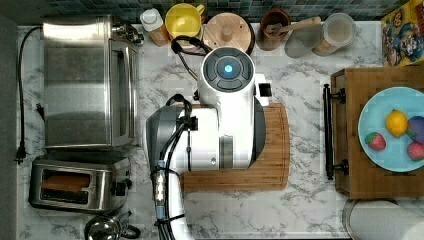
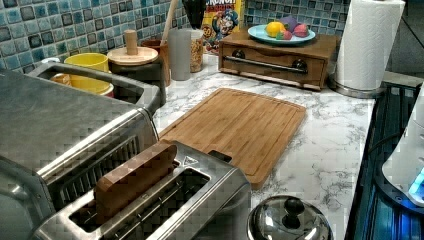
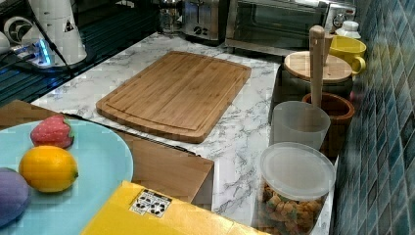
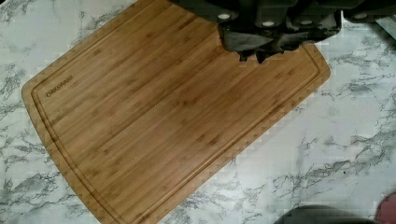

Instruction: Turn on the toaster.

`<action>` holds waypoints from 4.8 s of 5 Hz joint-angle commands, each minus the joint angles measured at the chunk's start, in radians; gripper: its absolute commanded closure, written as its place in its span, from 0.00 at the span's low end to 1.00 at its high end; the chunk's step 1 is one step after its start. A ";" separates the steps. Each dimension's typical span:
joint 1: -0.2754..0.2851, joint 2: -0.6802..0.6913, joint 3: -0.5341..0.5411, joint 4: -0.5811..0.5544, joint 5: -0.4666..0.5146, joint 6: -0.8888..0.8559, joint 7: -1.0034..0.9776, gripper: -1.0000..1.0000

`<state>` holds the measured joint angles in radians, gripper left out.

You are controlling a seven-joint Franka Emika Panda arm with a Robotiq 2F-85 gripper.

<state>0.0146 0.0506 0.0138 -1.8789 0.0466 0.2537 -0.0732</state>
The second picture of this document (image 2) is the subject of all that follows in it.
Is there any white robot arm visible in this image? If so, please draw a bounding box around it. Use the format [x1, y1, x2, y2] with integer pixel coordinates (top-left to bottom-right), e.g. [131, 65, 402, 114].
[382, 87, 424, 207]

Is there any pink toy strawberry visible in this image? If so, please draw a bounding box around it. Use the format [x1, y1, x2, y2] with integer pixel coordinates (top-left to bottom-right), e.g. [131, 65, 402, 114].
[292, 23, 309, 38]

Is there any red toy strawberry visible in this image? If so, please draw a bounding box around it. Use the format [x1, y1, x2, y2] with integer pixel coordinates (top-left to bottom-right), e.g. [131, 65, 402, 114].
[276, 30, 292, 40]

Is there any clear cereal jar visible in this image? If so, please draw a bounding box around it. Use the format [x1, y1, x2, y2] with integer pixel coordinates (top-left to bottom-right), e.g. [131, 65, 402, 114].
[189, 29, 203, 73]

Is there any dark jar with wooden lid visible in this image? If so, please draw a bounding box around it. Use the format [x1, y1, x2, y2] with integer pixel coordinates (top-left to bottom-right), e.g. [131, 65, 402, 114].
[107, 29, 166, 106]

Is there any silver two-slot toaster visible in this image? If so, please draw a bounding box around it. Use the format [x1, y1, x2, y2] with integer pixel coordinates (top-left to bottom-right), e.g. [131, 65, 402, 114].
[30, 143, 251, 240]

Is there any light blue plate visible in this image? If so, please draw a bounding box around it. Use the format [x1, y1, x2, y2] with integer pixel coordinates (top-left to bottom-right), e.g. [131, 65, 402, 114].
[247, 25, 316, 45]

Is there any black power cable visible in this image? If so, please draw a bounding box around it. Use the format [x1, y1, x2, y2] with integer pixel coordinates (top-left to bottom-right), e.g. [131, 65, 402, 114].
[367, 132, 403, 156]

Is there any purple toy fruit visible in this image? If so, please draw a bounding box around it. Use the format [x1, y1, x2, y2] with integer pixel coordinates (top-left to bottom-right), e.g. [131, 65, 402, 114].
[279, 15, 298, 32]

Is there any yellow lemon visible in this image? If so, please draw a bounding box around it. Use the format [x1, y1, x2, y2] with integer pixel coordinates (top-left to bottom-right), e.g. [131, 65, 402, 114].
[265, 21, 286, 38]

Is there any brown toast slice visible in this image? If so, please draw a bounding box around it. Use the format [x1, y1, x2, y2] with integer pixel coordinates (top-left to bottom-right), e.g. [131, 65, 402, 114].
[94, 142, 177, 224]

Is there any cereal box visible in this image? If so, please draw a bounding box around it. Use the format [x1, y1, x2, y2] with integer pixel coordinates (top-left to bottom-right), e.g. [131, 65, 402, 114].
[201, 0, 244, 54]

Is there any wooden drawer box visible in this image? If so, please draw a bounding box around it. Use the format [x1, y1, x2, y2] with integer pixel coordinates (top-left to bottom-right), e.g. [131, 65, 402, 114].
[218, 28, 339, 91]

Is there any brown utensil holder cup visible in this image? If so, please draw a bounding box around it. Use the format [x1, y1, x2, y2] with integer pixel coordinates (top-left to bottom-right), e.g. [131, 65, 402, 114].
[141, 39, 170, 87]

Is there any stainless steel toaster oven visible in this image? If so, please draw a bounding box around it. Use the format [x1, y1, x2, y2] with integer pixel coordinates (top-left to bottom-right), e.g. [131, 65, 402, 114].
[0, 63, 160, 240]

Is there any white paper towel roll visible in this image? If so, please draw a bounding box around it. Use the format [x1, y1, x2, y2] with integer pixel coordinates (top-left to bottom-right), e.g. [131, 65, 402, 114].
[335, 0, 405, 91]

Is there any yellow mug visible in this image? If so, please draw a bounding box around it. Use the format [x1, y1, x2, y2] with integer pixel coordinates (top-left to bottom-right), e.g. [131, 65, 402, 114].
[64, 53, 110, 95]

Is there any steel pot lid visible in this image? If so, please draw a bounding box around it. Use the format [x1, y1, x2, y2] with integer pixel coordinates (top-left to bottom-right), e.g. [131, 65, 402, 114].
[247, 195, 334, 240]

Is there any red bowl under mug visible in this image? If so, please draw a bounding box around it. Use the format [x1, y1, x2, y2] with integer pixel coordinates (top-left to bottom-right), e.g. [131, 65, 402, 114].
[101, 84, 114, 98]

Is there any bamboo cutting board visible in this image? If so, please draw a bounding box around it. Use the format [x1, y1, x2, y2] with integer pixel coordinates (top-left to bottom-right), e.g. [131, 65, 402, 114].
[160, 88, 306, 190]

